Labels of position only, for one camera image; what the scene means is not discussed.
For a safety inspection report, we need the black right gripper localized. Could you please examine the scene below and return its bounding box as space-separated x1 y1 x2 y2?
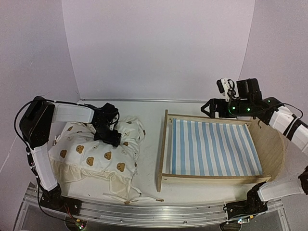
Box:
201 99 252 119

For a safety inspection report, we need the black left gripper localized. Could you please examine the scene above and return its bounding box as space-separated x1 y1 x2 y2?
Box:
93 123 121 147

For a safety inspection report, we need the bear print cushion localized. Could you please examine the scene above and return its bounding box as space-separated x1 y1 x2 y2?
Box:
48 116 158 205

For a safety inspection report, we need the wooden pet bed frame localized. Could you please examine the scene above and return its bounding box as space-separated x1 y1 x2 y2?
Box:
156 112 285 192

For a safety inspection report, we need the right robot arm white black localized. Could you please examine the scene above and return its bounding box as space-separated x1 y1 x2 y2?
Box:
201 78 308 220

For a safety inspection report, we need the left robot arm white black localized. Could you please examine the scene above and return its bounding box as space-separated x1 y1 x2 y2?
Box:
13 96 121 215

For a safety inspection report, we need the blue white striped mattress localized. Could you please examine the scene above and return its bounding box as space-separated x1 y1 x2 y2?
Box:
169 118 263 177

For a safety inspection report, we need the small circuit board with leds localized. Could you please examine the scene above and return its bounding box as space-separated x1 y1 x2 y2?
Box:
64 217 88 231

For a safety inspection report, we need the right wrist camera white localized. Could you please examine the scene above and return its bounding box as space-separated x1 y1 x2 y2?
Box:
216 78 234 102

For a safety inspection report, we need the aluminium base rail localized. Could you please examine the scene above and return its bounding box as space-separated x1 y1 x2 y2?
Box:
14 184 289 231

